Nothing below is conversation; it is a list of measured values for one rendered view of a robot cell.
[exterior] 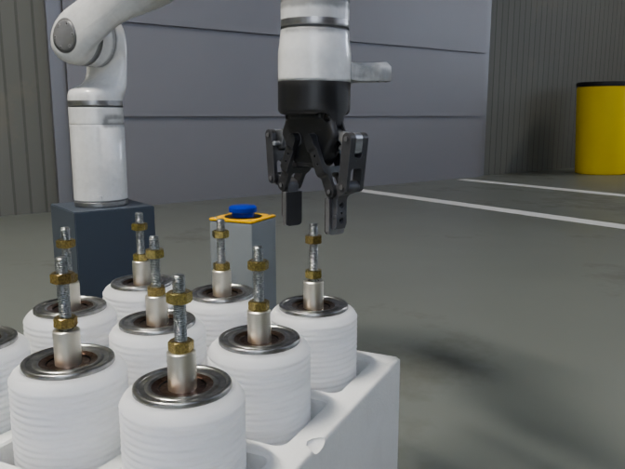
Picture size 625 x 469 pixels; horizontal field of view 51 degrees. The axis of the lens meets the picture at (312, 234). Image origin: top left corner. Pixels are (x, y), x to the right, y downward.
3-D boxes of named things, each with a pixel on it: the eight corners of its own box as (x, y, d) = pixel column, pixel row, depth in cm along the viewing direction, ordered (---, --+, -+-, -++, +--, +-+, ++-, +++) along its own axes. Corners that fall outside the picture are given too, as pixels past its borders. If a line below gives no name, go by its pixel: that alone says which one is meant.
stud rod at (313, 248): (309, 290, 71) (309, 222, 70) (318, 290, 71) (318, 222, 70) (308, 292, 70) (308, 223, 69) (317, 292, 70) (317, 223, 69)
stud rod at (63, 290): (58, 345, 55) (51, 257, 53) (67, 341, 55) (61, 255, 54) (66, 347, 54) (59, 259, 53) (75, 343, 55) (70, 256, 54)
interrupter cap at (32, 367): (127, 369, 54) (127, 362, 54) (32, 392, 50) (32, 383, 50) (99, 344, 60) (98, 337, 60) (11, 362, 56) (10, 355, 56)
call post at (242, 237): (214, 425, 97) (207, 220, 92) (238, 407, 104) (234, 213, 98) (255, 435, 94) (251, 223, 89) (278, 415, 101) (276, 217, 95)
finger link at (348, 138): (342, 130, 63) (331, 189, 65) (354, 136, 61) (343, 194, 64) (362, 130, 64) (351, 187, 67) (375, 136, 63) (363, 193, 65)
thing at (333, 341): (371, 456, 75) (374, 304, 72) (321, 493, 68) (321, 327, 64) (307, 431, 81) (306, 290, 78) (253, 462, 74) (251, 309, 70)
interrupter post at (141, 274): (127, 287, 81) (126, 261, 80) (142, 282, 83) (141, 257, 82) (141, 288, 79) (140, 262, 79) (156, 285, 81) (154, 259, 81)
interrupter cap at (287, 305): (361, 308, 72) (361, 301, 72) (319, 325, 66) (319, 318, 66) (308, 296, 76) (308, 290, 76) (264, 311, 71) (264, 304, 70)
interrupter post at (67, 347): (87, 367, 55) (85, 329, 54) (58, 373, 53) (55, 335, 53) (78, 358, 57) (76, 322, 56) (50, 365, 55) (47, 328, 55)
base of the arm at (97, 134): (67, 204, 117) (60, 107, 114) (117, 199, 123) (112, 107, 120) (84, 209, 110) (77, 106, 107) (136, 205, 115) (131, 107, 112)
